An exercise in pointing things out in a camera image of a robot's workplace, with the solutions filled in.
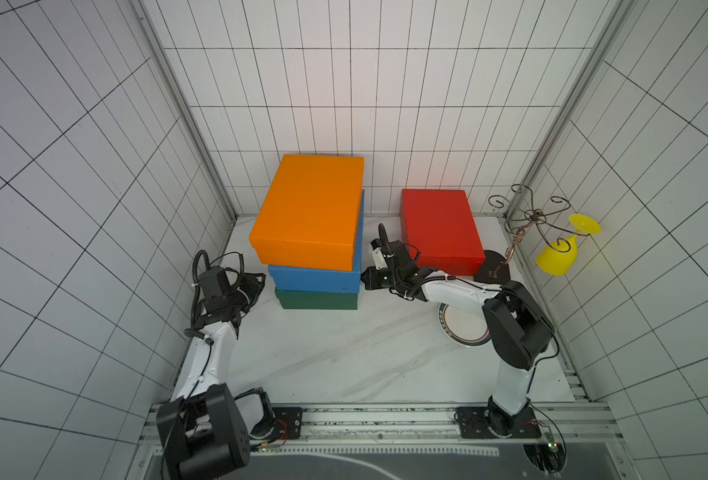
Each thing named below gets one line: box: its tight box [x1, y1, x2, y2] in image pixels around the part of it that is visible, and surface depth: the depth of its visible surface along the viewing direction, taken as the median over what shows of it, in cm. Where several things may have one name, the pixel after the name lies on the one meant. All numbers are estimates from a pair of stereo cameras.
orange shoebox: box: [249, 154, 365, 272], surface depth 75 cm
